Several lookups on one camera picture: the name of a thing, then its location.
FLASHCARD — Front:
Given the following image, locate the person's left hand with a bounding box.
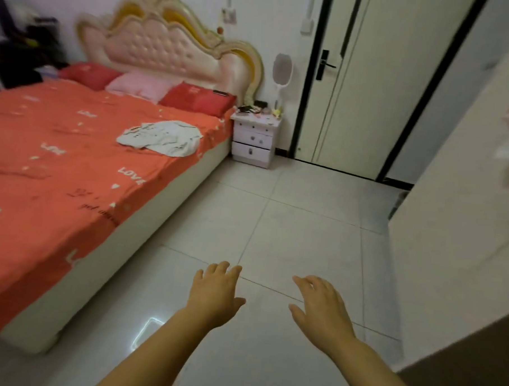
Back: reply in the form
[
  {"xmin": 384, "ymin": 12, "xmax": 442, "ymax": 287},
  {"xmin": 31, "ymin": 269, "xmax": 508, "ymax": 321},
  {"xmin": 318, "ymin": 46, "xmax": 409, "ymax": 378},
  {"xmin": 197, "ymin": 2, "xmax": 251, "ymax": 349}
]
[{"xmin": 184, "ymin": 259, "xmax": 249, "ymax": 331}]

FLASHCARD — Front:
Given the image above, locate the person's right hand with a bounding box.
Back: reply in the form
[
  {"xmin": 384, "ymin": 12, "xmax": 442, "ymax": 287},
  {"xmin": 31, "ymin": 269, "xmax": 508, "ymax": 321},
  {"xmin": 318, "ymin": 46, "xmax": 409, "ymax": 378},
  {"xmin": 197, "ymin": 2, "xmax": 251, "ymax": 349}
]
[{"xmin": 286, "ymin": 274, "xmax": 360, "ymax": 357}]

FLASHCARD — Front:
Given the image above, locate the person's right forearm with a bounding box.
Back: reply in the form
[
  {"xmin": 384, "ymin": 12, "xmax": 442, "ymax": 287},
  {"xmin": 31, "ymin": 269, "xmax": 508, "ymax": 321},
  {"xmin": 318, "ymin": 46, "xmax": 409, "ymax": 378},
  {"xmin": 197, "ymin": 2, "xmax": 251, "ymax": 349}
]
[{"xmin": 327, "ymin": 337, "xmax": 425, "ymax": 386}]

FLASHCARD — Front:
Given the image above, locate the person's left forearm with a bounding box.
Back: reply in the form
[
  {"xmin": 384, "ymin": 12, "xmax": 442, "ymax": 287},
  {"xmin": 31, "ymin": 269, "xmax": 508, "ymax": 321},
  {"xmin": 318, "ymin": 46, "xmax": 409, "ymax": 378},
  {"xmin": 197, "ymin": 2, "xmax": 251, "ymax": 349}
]
[{"xmin": 92, "ymin": 305, "xmax": 213, "ymax": 386}]

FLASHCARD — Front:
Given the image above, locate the bed with white base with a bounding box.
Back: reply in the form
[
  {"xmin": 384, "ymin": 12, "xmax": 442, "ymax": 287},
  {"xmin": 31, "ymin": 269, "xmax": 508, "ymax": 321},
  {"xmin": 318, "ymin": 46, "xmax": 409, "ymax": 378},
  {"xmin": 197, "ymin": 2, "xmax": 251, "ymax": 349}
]
[{"xmin": 0, "ymin": 0, "xmax": 269, "ymax": 365}]

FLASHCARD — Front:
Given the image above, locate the white bedside table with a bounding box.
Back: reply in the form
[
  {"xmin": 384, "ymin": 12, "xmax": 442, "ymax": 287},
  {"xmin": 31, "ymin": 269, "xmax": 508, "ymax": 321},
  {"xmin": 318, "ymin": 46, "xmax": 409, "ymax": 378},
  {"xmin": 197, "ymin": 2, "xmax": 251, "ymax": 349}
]
[{"xmin": 228, "ymin": 111, "xmax": 282, "ymax": 170}]

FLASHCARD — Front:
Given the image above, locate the white crumpled garment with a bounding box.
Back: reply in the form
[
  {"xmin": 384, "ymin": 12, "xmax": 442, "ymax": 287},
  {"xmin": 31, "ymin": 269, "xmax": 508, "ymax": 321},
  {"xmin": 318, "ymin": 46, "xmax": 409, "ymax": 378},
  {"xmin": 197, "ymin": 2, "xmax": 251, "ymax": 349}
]
[{"xmin": 115, "ymin": 118, "xmax": 204, "ymax": 159}]

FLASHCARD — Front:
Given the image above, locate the clutter of small items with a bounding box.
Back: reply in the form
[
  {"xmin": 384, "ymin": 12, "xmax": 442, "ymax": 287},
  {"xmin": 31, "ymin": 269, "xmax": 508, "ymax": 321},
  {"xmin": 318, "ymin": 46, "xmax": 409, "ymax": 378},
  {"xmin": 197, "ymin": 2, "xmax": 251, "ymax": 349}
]
[{"xmin": 237, "ymin": 99, "xmax": 283, "ymax": 118}]

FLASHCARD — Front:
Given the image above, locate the orange printed bed sheet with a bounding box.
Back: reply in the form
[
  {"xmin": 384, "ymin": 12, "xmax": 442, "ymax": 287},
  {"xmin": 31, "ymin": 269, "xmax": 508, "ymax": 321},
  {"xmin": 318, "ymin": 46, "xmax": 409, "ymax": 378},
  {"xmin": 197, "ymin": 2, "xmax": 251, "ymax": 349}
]
[{"xmin": 0, "ymin": 75, "xmax": 236, "ymax": 344}]

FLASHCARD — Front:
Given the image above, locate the red pillow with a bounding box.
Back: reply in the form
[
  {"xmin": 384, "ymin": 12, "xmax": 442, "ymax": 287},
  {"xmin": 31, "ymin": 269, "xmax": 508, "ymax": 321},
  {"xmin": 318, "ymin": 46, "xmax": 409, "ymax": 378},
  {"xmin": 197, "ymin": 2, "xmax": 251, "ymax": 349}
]
[
  {"xmin": 158, "ymin": 81, "xmax": 238, "ymax": 119},
  {"xmin": 58, "ymin": 61, "xmax": 124, "ymax": 93}
]

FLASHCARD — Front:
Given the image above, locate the pink pillow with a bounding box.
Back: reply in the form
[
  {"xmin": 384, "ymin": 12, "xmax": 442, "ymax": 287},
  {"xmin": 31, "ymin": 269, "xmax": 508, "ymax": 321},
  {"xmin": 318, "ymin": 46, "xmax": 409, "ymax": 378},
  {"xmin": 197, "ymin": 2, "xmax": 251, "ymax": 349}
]
[{"xmin": 105, "ymin": 70, "xmax": 182, "ymax": 105}]

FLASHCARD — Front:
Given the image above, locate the white wardrobe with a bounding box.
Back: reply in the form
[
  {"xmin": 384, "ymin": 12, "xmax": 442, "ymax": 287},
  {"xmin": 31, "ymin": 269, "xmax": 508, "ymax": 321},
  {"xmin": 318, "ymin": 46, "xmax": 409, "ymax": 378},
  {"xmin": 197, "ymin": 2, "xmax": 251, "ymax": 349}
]
[{"xmin": 382, "ymin": 20, "xmax": 509, "ymax": 375}]

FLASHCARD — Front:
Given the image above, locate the white electric fly swatter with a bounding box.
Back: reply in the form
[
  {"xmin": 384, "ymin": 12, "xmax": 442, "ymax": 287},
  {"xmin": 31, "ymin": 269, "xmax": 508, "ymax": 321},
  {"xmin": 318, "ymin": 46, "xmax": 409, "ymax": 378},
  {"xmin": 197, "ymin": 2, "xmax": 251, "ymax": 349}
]
[{"xmin": 271, "ymin": 53, "xmax": 294, "ymax": 113}]

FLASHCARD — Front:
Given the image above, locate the tufted pink gold headboard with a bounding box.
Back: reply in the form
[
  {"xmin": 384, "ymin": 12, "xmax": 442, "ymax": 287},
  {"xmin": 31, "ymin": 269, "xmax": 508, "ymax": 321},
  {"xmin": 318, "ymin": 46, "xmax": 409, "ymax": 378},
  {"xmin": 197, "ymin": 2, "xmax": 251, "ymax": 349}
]
[{"xmin": 72, "ymin": 0, "xmax": 269, "ymax": 107}]

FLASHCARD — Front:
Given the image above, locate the cream door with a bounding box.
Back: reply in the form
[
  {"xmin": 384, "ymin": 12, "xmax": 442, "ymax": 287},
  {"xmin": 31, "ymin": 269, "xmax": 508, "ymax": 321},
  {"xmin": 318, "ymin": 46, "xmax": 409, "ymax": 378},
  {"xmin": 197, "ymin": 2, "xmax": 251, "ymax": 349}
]
[{"xmin": 294, "ymin": 0, "xmax": 476, "ymax": 185}]

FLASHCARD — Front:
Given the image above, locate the pile of dark clothes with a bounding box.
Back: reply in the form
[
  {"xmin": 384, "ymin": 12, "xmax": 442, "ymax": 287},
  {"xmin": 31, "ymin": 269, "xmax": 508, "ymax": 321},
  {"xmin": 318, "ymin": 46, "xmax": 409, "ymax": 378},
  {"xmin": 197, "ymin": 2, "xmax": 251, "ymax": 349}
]
[{"xmin": 0, "ymin": 0, "xmax": 72, "ymax": 94}]

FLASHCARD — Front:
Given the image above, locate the black door handle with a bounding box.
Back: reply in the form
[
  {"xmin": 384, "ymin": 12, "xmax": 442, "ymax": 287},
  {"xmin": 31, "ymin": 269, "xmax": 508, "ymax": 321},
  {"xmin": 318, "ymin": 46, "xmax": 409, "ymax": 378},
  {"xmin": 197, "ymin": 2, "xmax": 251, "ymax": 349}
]
[{"xmin": 315, "ymin": 49, "xmax": 338, "ymax": 82}]

